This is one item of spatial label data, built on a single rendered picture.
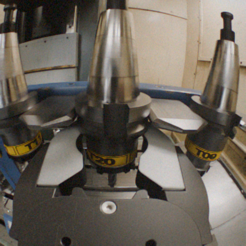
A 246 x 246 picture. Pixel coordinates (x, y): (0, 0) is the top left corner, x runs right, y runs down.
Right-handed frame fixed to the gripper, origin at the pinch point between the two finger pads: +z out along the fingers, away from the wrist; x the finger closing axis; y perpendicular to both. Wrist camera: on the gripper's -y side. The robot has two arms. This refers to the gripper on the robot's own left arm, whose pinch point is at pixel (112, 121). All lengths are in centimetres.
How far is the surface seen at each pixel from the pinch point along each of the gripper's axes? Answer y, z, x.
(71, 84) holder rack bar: -2.9, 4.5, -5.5
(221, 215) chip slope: 40, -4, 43
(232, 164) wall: 30, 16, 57
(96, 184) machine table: 30.0, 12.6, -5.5
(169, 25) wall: -40, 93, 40
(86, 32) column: -20, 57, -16
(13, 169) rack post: 16.7, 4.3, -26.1
